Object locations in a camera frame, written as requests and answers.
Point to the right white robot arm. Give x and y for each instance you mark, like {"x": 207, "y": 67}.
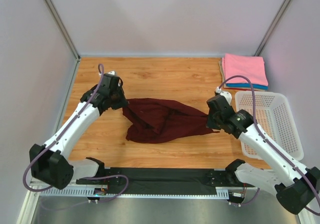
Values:
{"x": 291, "y": 182}

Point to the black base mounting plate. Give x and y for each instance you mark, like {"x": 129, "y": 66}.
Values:
{"x": 176, "y": 181}

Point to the left aluminium frame post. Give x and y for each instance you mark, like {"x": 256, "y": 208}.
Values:
{"x": 58, "y": 21}

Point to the aluminium slotted cable rail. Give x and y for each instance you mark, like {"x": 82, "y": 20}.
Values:
{"x": 94, "y": 192}

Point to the aluminium frame post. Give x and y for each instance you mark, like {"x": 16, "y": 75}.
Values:
{"x": 58, "y": 21}
{"x": 273, "y": 25}

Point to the right aluminium frame post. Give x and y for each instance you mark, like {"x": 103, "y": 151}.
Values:
{"x": 273, "y": 25}

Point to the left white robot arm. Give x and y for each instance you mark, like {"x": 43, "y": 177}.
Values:
{"x": 50, "y": 162}

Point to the white plastic basket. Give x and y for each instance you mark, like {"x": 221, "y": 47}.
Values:
{"x": 273, "y": 113}

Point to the blue folded t-shirt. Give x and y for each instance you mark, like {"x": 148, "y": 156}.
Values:
{"x": 246, "y": 85}

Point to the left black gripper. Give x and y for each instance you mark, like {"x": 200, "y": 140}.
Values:
{"x": 118, "y": 99}

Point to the maroon t-shirt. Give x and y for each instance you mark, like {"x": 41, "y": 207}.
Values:
{"x": 157, "y": 121}

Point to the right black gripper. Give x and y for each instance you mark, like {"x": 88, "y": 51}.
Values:
{"x": 213, "y": 122}

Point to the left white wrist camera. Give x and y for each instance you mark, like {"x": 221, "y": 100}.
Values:
{"x": 112, "y": 73}

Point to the pink folded t-shirt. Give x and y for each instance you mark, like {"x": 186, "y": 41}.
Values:
{"x": 251, "y": 67}

